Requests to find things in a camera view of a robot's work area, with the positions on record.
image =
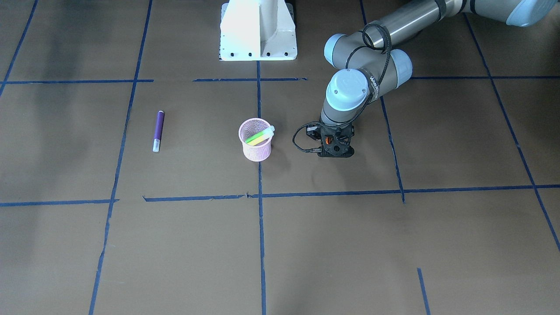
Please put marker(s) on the pink mesh pen holder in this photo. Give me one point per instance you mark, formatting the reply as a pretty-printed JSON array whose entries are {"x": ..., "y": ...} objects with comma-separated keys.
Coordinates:
[{"x": 247, "y": 129}]

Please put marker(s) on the purple highlighter pen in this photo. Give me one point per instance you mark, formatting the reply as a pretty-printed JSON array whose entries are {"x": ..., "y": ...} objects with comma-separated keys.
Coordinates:
[{"x": 158, "y": 129}]

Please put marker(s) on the yellow highlighter pen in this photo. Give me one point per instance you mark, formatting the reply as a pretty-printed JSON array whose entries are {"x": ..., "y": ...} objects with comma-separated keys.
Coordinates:
[{"x": 258, "y": 138}]

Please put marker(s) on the green highlighter pen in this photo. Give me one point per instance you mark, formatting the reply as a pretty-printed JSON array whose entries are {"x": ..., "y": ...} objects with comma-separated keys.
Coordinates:
[{"x": 269, "y": 129}]

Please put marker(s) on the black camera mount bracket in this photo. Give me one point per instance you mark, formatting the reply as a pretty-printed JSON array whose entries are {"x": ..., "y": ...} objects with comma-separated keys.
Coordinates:
[{"x": 341, "y": 139}]

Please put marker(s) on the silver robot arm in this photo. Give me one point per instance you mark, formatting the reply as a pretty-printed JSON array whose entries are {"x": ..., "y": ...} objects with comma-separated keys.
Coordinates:
[{"x": 369, "y": 65}]

